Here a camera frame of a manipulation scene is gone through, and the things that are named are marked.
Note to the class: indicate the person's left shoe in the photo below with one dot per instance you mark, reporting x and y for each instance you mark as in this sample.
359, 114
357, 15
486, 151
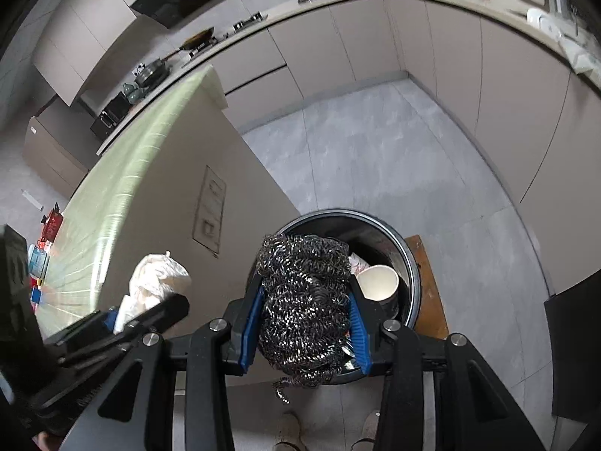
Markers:
289, 432

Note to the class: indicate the red paper cup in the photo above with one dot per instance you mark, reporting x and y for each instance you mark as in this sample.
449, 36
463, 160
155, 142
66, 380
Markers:
375, 282

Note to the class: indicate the black trash bin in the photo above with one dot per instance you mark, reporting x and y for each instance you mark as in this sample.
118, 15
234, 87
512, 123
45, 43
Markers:
375, 239

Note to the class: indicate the beige kitchen counter cabinets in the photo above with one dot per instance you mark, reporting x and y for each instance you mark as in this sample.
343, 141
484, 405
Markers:
446, 56

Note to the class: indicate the small blue box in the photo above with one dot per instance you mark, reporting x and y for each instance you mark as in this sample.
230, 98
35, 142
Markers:
37, 295

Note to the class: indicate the black microwave oven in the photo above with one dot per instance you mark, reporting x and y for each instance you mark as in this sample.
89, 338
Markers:
110, 115

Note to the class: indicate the beige upper cabinets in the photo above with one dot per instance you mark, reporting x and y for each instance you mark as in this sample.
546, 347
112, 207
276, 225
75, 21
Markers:
84, 33

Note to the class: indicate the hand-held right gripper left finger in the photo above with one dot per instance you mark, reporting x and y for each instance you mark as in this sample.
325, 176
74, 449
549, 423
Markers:
249, 333

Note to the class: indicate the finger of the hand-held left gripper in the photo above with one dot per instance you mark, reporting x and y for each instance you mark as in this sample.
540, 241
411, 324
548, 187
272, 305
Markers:
111, 319
159, 312

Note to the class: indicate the person's shoe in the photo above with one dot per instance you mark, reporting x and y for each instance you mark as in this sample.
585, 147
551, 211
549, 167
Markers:
368, 430
289, 432

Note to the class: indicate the black built-in appliance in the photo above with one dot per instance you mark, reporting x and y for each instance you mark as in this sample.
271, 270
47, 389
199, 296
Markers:
577, 347

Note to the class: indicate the beige table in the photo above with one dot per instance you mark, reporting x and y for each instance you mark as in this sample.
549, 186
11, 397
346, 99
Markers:
253, 174

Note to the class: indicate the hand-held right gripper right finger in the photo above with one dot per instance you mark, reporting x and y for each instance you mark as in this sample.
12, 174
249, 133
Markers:
359, 333

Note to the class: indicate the white red carton box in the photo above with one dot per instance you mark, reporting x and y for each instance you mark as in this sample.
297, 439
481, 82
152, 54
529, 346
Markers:
357, 263

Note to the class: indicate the green checkered tablecloth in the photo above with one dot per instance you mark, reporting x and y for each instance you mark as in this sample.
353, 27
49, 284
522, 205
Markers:
131, 174

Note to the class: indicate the frying pan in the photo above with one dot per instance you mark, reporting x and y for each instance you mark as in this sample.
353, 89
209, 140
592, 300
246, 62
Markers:
197, 40

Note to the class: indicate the white paper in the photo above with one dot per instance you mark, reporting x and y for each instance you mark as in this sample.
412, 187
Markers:
155, 277

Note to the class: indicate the grey teapot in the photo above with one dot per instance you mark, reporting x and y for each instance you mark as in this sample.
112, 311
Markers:
130, 93

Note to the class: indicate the white plates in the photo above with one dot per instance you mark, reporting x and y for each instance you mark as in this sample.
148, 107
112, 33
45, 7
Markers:
543, 23

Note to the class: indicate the person's right shoe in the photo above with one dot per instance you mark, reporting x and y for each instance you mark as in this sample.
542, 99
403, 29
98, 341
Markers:
368, 430

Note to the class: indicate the black gas stove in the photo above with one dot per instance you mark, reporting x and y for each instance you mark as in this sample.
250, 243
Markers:
249, 21

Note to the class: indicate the white dish cloth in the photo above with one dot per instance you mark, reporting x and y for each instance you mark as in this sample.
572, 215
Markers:
582, 56

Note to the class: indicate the wok with lid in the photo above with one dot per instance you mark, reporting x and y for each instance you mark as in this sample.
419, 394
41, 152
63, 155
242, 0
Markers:
152, 73

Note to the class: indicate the brown refrigerator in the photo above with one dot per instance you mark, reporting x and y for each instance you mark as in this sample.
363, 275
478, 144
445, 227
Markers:
56, 145

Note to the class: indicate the steel wool scrubber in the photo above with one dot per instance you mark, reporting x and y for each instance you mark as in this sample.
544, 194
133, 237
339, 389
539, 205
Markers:
305, 300

